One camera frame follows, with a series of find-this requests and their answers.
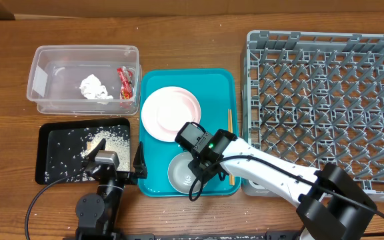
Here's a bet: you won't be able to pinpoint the pink plate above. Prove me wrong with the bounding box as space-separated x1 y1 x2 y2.
141 86 201 142

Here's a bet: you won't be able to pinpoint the grey dishwasher rack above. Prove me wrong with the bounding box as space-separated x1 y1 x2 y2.
241 30 384 202

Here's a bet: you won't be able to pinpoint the white napkin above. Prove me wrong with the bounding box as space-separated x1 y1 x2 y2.
79 74 113 105

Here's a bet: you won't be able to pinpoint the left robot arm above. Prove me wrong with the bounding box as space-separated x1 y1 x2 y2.
75 139 147 239

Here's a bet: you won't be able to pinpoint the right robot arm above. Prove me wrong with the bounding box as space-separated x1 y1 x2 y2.
175 122 377 240

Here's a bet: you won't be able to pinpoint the black waste tray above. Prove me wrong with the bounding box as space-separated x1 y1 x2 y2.
35 118 131 185

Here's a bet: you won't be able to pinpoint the teal plastic tray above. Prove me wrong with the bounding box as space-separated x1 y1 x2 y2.
138 69 239 197

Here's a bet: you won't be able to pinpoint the red snack wrapper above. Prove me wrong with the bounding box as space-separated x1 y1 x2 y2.
117 66 133 99

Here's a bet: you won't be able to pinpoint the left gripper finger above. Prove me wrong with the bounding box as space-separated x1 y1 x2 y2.
85 139 106 161
133 141 148 179

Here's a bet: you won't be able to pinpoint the clear plastic bin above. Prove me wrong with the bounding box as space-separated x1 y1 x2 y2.
26 45 142 115

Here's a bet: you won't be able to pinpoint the wooden chopstick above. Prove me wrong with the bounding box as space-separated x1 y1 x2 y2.
228 109 233 133
228 109 235 186

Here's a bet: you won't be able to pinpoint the grey bowl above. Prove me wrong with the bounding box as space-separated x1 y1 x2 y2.
167 152 196 195

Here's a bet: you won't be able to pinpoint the rice and food scraps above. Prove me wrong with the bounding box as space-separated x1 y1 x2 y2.
43 125 130 184

